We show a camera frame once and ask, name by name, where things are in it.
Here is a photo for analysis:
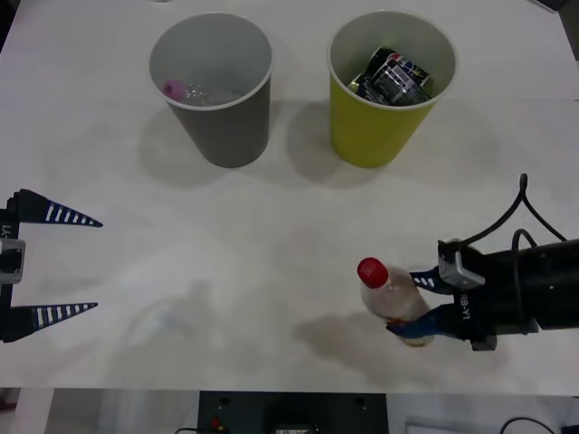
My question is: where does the black can with green print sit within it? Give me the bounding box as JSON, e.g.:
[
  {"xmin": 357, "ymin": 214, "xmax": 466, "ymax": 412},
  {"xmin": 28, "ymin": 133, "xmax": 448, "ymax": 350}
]
[{"xmin": 347, "ymin": 72, "xmax": 379, "ymax": 99}]

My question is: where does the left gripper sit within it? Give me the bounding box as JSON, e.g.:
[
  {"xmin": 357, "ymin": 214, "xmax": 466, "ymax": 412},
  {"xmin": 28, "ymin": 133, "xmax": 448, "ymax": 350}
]
[{"xmin": 0, "ymin": 188, "xmax": 104, "ymax": 344}]

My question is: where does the grey plastic bin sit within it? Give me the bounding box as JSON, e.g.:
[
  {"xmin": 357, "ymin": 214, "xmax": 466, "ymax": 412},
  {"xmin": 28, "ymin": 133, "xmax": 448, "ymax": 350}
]
[{"xmin": 147, "ymin": 12, "xmax": 275, "ymax": 169}]

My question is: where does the clear bottle with pink cap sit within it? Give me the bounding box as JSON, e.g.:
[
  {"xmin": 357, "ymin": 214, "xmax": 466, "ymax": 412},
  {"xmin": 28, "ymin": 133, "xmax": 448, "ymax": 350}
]
[{"xmin": 162, "ymin": 79, "xmax": 242, "ymax": 108}]

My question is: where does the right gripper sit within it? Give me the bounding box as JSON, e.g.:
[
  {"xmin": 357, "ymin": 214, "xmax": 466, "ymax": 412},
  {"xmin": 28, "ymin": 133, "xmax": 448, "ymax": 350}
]
[{"xmin": 385, "ymin": 247, "xmax": 524, "ymax": 353}]

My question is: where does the clear bottle with red cap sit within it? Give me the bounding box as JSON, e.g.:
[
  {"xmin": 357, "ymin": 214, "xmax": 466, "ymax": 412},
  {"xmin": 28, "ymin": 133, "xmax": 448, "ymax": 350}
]
[{"xmin": 356, "ymin": 257, "xmax": 438, "ymax": 348}]

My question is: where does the black can with round logo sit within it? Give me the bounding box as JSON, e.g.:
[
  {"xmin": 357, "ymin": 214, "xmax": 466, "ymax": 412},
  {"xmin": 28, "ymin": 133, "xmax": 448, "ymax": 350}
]
[{"xmin": 365, "ymin": 44, "xmax": 435, "ymax": 107}]

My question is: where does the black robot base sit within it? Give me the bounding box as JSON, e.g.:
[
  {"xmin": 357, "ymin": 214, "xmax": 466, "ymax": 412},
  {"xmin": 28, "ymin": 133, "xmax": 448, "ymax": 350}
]
[{"xmin": 197, "ymin": 391, "xmax": 388, "ymax": 434}]

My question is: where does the yellow-green plastic bin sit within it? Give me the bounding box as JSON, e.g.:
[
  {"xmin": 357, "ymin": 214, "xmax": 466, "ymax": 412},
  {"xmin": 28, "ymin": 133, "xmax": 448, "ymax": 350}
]
[{"xmin": 326, "ymin": 10, "xmax": 458, "ymax": 169}]

